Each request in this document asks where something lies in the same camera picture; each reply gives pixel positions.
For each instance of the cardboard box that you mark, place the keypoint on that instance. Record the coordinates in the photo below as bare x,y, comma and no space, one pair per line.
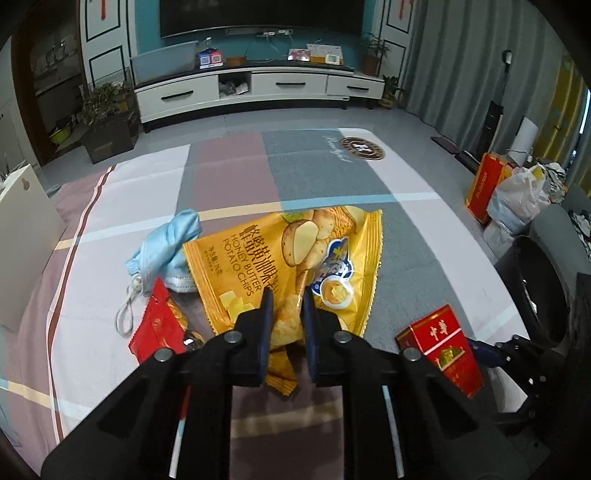
501,237

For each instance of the patchwork printed blanket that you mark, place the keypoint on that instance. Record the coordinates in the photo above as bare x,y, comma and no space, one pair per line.
231,184

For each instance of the grey curtain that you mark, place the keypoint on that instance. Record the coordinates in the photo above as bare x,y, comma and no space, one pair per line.
461,60

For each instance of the white yellow desk calendar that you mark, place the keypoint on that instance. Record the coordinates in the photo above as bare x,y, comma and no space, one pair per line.
325,53

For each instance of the white plastic bag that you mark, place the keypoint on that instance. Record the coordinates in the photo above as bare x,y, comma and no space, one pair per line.
519,198

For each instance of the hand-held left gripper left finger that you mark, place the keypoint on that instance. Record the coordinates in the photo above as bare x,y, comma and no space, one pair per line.
264,332

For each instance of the blue face mask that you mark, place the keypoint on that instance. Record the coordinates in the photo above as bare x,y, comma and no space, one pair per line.
166,249

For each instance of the clothes on sofa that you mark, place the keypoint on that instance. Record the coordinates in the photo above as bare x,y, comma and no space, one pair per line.
581,233

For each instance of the dark wooden shelf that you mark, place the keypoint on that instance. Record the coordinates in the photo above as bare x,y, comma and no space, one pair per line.
51,78

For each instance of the yellow potato chips bag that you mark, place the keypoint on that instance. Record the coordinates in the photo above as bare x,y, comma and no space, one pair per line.
258,258

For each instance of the glass tank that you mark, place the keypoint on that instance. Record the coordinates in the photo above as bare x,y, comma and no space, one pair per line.
164,62

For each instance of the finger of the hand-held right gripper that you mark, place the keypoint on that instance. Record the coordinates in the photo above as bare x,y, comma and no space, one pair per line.
485,353

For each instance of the pink flat box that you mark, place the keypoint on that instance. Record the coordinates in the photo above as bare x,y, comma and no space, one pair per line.
298,54

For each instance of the small potted floor plant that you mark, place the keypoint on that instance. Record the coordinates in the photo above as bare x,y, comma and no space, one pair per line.
392,92

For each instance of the potted plant in brown pot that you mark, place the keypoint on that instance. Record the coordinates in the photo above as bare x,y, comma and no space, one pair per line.
373,53

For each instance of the upright vacuum cleaner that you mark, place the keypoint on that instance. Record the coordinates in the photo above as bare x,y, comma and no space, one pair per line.
495,106

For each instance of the red cigarette box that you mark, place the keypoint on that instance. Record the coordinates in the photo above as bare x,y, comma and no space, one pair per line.
441,346

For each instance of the small brown box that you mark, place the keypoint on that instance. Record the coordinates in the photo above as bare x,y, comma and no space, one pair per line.
235,61

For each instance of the white board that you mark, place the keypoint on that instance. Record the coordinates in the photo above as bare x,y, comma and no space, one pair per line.
25,240

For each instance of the red snack packet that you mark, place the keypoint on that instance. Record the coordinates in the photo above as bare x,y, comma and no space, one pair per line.
157,323

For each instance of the leafy plant in dark box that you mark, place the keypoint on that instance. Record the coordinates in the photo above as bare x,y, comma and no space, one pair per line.
104,104

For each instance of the red paper bag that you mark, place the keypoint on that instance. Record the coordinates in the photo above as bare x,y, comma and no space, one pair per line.
485,189

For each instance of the white television cabinet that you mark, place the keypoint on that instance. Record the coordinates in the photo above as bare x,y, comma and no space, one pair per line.
286,85

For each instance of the black flat television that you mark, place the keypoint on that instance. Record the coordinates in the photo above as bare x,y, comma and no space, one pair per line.
258,14

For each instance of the red wall ornament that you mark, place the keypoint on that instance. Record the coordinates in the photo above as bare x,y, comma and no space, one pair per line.
104,7
404,5

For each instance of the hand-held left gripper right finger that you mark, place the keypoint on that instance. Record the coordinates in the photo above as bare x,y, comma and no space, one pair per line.
310,337

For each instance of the grey sofa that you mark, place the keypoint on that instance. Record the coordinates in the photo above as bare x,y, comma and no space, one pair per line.
561,230

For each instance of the pile of clothes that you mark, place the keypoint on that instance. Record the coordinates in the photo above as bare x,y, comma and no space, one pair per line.
551,177

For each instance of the green basin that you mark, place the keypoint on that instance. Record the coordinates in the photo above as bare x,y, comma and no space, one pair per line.
61,133

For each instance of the yellow curtain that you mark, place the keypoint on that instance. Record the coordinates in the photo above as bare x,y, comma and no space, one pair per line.
563,106

